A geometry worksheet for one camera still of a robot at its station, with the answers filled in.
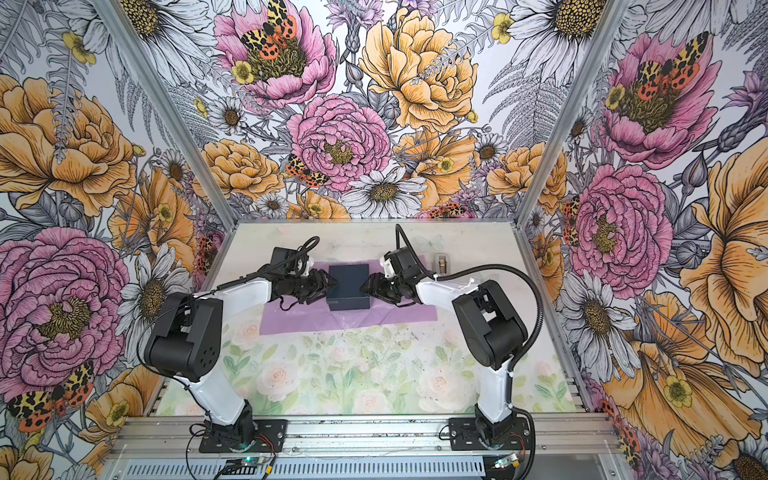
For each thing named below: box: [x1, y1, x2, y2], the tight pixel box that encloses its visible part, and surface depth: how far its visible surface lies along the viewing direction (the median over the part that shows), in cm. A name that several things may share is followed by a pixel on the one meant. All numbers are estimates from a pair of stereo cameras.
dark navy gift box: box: [326, 264, 370, 311], surface depth 94 cm
